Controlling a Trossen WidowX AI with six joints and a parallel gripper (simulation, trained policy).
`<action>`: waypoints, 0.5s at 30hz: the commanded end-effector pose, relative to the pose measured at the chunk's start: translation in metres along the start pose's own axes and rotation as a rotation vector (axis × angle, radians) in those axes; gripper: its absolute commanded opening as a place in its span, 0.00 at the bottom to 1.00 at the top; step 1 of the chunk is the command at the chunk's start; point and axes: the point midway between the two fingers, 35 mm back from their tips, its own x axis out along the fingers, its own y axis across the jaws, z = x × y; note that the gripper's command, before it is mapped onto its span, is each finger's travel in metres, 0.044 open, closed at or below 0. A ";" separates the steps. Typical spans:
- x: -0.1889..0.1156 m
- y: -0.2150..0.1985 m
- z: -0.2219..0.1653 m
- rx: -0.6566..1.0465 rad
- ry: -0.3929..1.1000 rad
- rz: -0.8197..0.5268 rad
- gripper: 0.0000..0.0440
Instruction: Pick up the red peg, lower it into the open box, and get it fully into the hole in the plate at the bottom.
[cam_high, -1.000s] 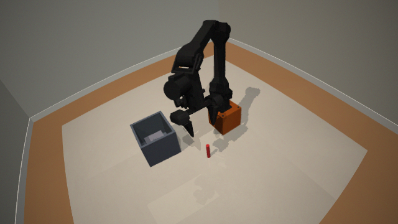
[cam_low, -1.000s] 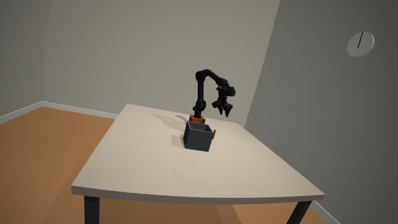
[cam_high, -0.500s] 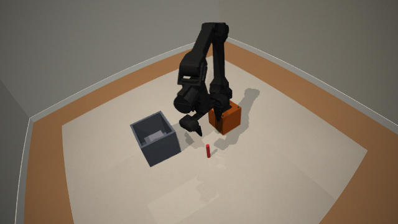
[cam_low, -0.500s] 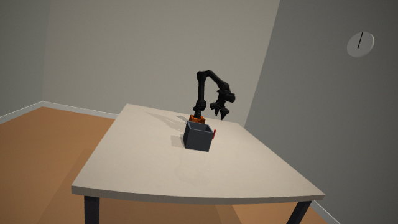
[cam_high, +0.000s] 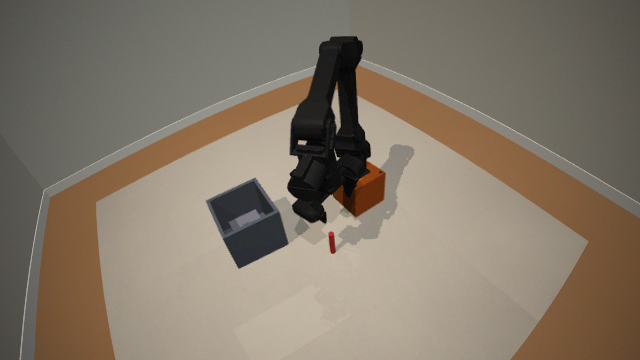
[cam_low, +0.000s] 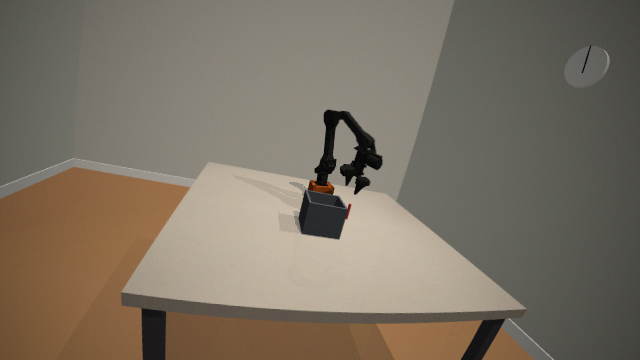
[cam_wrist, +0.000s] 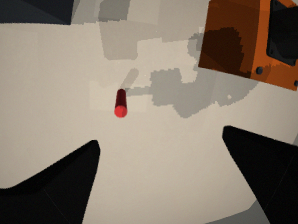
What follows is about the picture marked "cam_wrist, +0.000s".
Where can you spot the dark red peg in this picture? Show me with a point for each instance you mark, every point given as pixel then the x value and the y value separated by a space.
pixel 121 109

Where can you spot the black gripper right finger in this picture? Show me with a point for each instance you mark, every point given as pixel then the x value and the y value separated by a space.
pixel 270 167

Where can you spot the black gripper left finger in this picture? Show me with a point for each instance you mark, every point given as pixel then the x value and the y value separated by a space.
pixel 57 195

